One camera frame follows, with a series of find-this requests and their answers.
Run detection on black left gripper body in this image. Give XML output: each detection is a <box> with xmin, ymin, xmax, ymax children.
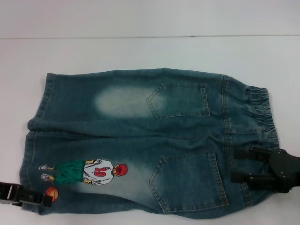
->
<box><xmin>0</xmin><ymin>181</ymin><xmax>23</xmax><ymax>207</ymax></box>

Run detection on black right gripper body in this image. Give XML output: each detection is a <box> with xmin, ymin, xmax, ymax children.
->
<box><xmin>267</xmin><ymin>149</ymin><xmax>300</xmax><ymax>194</ymax></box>

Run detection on blue denim shorts with print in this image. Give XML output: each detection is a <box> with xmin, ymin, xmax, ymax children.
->
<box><xmin>20</xmin><ymin>67</ymin><xmax>293</xmax><ymax>216</ymax></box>

